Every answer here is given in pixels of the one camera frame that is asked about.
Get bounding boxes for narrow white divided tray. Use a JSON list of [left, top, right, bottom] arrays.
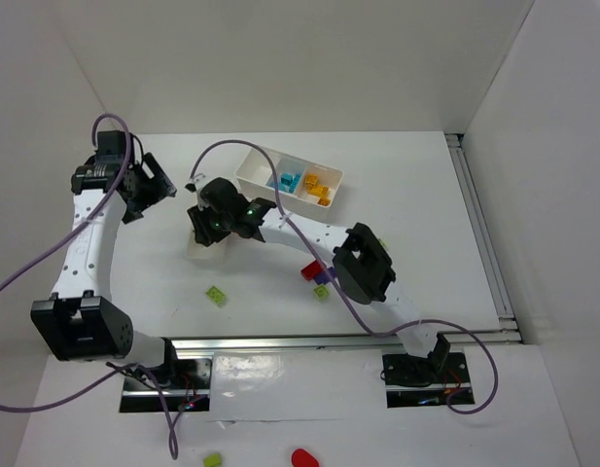
[[186, 234, 228, 262]]

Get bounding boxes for long teal brick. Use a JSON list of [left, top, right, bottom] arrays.
[[279, 173, 301, 195]]

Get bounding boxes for lone lime brick front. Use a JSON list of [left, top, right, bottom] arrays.
[[205, 286, 228, 307]]

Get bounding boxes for small yellow brick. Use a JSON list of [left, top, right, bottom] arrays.
[[304, 173, 318, 190]]

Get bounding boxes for yellow curved striped brick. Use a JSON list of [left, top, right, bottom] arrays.
[[309, 184, 335, 206]]

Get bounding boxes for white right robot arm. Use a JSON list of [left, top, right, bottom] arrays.
[[186, 174, 450, 387]]

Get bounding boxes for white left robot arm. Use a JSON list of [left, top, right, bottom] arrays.
[[30, 130, 178, 387]]

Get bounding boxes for wide white divided bin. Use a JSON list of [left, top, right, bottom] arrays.
[[235, 148, 343, 221]]

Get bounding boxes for red brick by purple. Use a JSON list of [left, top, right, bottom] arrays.
[[300, 261, 323, 281]]

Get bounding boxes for lime brick on foreground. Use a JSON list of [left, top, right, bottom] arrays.
[[202, 452, 223, 467]]

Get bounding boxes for red rounded foreground piece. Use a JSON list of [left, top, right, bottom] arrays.
[[291, 449, 320, 467]]

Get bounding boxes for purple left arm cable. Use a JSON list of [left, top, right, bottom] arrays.
[[0, 113, 182, 461]]

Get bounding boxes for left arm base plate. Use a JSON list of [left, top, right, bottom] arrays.
[[119, 357, 213, 413]]

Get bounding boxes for aluminium right side rail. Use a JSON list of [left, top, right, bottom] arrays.
[[444, 133, 515, 321]]

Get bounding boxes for aluminium rail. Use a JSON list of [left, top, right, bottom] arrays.
[[444, 133, 515, 321], [171, 328, 523, 355]]

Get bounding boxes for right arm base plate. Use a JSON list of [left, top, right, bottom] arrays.
[[380, 351, 476, 409]]

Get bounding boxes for aluminium front rail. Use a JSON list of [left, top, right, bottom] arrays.
[[171, 328, 523, 355]]

